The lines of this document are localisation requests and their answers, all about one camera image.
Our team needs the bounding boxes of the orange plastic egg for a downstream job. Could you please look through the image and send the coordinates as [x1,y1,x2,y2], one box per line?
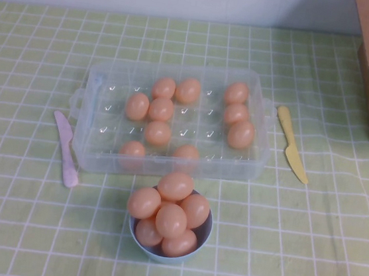
[123,91,152,123]
[160,226,199,260]
[174,76,203,107]
[146,95,176,123]
[125,185,163,222]
[153,201,190,240]
[222,101,252,128]
[117,139,148,171]
[156,170,196,204]
[150,76,178,101]
[171,142,201,173]
[222,80,250,107]
[177,192,213,231]
[226,118,257,151]
[134,216,166,249]
[142,119,174,149]

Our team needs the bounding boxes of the clear plastic egg box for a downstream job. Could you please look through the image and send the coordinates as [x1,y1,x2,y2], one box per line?
[61,48,283,192]

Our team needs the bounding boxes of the yellow plastic knife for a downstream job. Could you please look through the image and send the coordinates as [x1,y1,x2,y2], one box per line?
[268,105,318,185]

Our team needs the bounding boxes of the light blue bowl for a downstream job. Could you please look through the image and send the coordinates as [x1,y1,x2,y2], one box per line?
[123,185,216,270]

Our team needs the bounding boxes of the lavender plastic knife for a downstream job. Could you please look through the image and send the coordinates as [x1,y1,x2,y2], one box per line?
[45,110,87,189]

